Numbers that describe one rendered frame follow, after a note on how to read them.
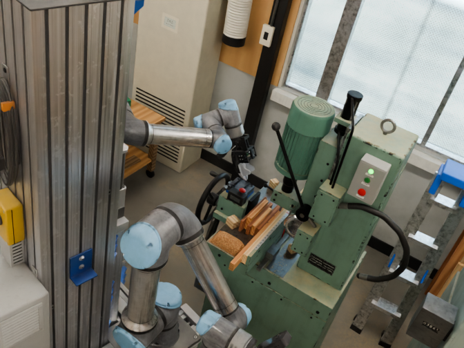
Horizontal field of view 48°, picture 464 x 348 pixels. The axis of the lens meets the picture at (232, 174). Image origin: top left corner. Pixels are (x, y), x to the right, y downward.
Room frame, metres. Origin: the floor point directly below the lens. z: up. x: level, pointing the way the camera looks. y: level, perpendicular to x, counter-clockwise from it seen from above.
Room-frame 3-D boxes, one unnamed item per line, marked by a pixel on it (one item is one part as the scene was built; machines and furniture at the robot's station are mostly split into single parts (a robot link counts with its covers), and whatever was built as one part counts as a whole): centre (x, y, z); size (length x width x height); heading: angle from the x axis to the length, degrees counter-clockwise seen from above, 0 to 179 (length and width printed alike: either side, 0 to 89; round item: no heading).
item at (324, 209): (1.62, -0.39, 1.22); 0.09 x 0.08 x 0.15; 66
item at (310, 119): (1.85, -0.25, 1.35); 0.18 x 0.18 x 0.31
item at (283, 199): (1.84, -0.27, 1.03); 0.14 x 0.07 x 0.09; 66
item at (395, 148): (1.73, -0.52, 1.16); 0.22 x 0.22 x 0.72; 66
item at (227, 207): (1.88, -0.06, 0.91); 0.15 x 0.14 x 0.09; 156
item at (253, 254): (1.79, -0.27, 0.93); 0.60 x 0.02 x 0.06; 156
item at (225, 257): (1.84, -0.13, 0.87); 0.61 x 0.30 x 0.06; 156
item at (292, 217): (1.68, -0.32, 1.02); 0.12 x 0.03 x 0.12; 66
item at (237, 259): (1.71, -0.19, 0.92); 0.54 x 0.02 x 0.04; 156
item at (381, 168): (1.59, -0.49, 1.40); 0.10 x 0.06 x 0.16; 66
